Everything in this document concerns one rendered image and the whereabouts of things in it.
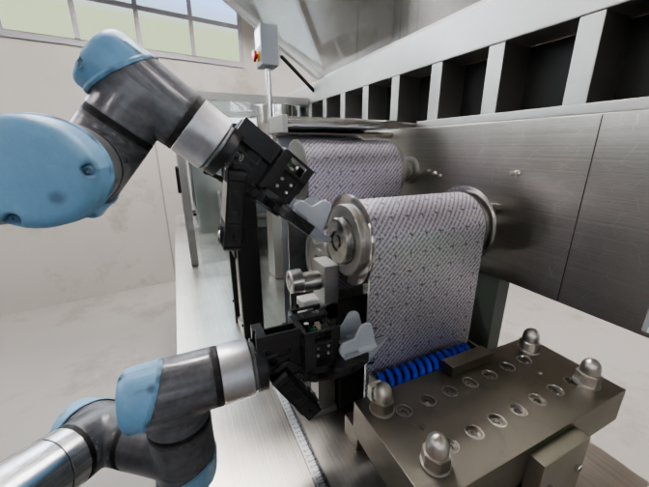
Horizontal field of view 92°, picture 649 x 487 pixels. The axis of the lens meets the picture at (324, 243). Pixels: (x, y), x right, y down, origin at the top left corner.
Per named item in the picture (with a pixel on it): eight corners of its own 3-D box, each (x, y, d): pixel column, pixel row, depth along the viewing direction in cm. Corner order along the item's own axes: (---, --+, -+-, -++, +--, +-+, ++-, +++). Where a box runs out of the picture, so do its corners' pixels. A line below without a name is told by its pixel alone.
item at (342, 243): (347, 271, 47) (325, 256, 54) (358, 269, 48) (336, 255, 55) (348, 222, 45) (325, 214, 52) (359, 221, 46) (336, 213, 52)
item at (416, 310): (363, 380, 52) (368, 277, 47) (465, 344, 62) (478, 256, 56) (365, 382, 52) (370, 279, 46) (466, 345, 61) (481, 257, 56)
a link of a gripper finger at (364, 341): (398, 320, 47) (343, 334, 43) (395, 354, 48) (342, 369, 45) (385, 310, 49) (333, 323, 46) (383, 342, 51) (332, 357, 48)
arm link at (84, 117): (-13, 189, 27) (63, 87, 27) (37, 179, 37) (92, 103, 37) (86, 237, 31) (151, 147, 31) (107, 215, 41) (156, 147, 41)
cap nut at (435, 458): (412, 456, 38) (415, 428, 37) (435, 444, 40) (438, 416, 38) (434, 484, 35) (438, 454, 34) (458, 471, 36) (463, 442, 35)
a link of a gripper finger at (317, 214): (354, 220, 48) (309, 184, 44) (332, 252, 48) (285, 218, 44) (346, 216, 51) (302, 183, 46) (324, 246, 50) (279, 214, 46)
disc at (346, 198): (326, 267, 59) (327, 187, 54) (329, 266, 59) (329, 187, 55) (370, 300, 46) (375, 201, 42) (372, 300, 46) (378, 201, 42)
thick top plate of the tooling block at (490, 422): (352, 432, 48) (353, 400, 46) (521, 360, 64) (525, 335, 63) (424, 547, 34) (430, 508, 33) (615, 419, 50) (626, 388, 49)
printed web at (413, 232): (291, 326, 89) (284, 139, 74) (361, 308, 98) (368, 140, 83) (363, 435, 55) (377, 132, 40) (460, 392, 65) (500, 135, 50)
